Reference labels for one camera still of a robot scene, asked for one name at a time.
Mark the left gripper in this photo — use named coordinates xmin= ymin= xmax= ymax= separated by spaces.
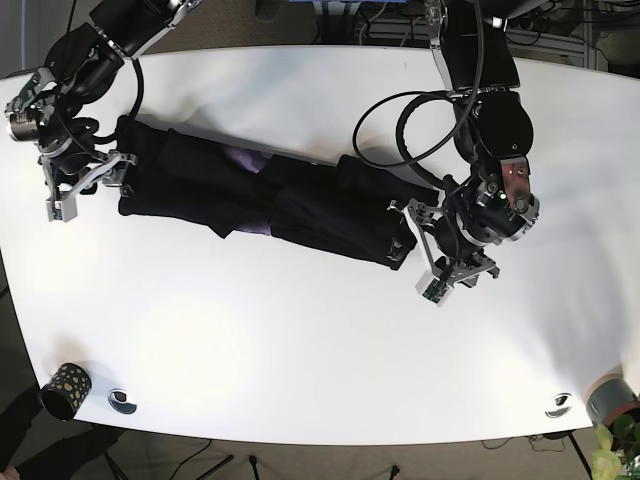
xmin=388 ymin=199 xmax=500 ymax=304

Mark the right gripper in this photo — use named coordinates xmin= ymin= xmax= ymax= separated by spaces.
xmin=42 ymin=150 xmax=138 ymax=222

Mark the black printed T-shirt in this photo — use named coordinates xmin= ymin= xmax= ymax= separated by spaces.
xmin=116 ymin=116 xmax=439 ymax=270

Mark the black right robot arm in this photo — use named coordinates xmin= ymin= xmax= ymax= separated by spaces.
xmin=5 ymin=1 xmax=199 ymax=222

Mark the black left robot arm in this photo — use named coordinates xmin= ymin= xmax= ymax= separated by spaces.
xmin=389 ymin=1 xmax=540 ymax=305

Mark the right silver table grommet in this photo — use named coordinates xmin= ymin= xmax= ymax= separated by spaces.
xmin=544 ymin=392 xmax=574 ymax=419

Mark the silver table grommet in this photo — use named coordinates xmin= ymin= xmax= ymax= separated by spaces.
xmin=544 ymin=392 xmax=574 ymax=419
xmin=107 ymin=389 xmax=137 ymax=415

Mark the black dotted cup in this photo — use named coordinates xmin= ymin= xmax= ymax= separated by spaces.
xmin=39 ymin=363 xmax=92 ymax=421

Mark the left silver table grommet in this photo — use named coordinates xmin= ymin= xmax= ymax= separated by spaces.
xmin=107 ymin=389 xmax=137 ymax=415

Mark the grey plant pot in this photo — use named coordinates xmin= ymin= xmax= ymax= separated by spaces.
xmin=585 ymin=374 xmax=639 ymax=427

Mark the green potted plant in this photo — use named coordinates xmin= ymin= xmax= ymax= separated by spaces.
xmin=591 ymin=413 xmax=639 ymax=480

